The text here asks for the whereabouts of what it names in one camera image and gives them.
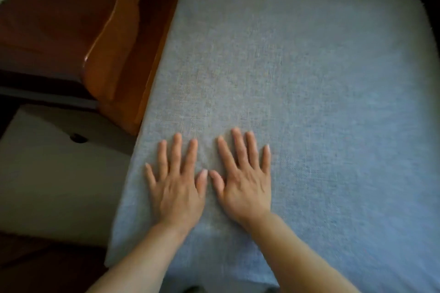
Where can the grey seat cushion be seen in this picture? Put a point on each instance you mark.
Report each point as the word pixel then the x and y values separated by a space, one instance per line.
pixel 309 80

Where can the person's right hand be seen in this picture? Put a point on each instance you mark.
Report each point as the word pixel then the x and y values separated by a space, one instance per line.
pixel 245 196

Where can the person's right forearm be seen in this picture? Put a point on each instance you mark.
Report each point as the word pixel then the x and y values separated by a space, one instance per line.
pixel 299 262

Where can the person's left forearm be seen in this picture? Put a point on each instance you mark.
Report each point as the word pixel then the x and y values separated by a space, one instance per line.
pixel 137 262

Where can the dark wooden sofa with console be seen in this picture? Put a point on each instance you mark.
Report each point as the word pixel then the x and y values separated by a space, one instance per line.
pixel 68 11

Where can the person's left hand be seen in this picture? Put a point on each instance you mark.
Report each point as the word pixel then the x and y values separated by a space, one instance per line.
pixel 177 200

